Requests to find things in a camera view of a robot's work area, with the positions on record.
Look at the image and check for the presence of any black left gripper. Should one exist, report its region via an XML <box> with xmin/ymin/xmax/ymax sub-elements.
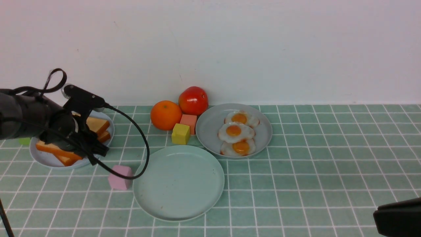
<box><xmin>39</xmin><ymin>111</ymin><xmax>109</xmax><ymax>166</ymax></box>

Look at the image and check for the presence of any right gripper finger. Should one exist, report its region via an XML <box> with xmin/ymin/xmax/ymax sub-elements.
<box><xmin>373</xmin><ymin>198</ymin><xmax>421</xmax><ymax>237</ymax></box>

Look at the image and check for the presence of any toast slice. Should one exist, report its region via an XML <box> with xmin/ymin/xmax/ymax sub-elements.
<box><xmin>36</xmin><ymin>117</ymin><xmax>110</xmax><ymax>157</ymax></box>
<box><xmin>54</xmin><ymin>131</ymin><xmax>111</xmax><ymax>167</ymax></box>

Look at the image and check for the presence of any fried egg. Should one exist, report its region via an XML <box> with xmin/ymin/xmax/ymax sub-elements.
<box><xmin>224</xmin><ymin>110</ymin><xmax>260</xmax><ymax>128</ymax></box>
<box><xmin>217</xmin><ymin>122</ymin><xmax>256</xmax><ymax>144</ymax></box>
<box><xmin>220</xmin><ymin>139</ymin><xmax>257</xmax><ymax>157</ymax></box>

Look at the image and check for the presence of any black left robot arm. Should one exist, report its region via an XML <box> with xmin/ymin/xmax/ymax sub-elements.
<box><xmin>1</xmin><ymin>85</ymin><xmax>108</xmax><ymax>156</ymax></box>

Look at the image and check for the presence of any light blue plate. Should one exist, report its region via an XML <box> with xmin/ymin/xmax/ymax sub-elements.
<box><xmin>29</xmin><ymin>111</ymin><xmax>115</xmax><ymax>171</ymax></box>

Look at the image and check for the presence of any green cube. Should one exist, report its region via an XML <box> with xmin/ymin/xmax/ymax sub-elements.
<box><xmin>18</xmin><ymin>138</ymin><xmax>31</xmax><ymax>146</ymax></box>

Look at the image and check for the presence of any orange fruit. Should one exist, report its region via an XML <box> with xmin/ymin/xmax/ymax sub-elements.
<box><xmin>150</xmin><ymin>100</ymin><xmax>182</xmax><ymax>131</ymax></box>

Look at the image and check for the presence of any yellow cube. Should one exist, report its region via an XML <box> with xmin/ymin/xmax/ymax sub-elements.
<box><xmin>171</xmin><ymin>123</ymin><xmax>191</xmax><ymax>145</ymax></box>

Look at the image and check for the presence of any mint green plate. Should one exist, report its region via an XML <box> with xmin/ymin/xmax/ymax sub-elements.
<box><xmin>132</xmin><ymin>145</ymin><xmax>225</xmax><ymax>222</ymax></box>

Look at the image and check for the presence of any salmon pink cube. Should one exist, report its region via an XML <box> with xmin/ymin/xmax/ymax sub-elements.
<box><xmin>180</xmin><ymin>114</ymin><xmax>197</xmax><ymax>135</ymax></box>

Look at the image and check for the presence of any red tomato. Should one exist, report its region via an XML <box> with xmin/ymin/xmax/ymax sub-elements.
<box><xmin>178</xmin><ymin>87</ymin><xmax>209</xmax><ymax>116</ymax></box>

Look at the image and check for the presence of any grey plate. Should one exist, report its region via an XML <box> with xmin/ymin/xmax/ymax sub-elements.
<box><xmin>196</xmin><ymin>103</ymin><xmax>273</xmax><ymax>159</ymax></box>

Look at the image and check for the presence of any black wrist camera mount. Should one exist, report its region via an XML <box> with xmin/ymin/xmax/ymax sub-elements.
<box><xmin>61</xmin><ymin>84</ymin><xmax>106</xmax><ymax>117</ymax></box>

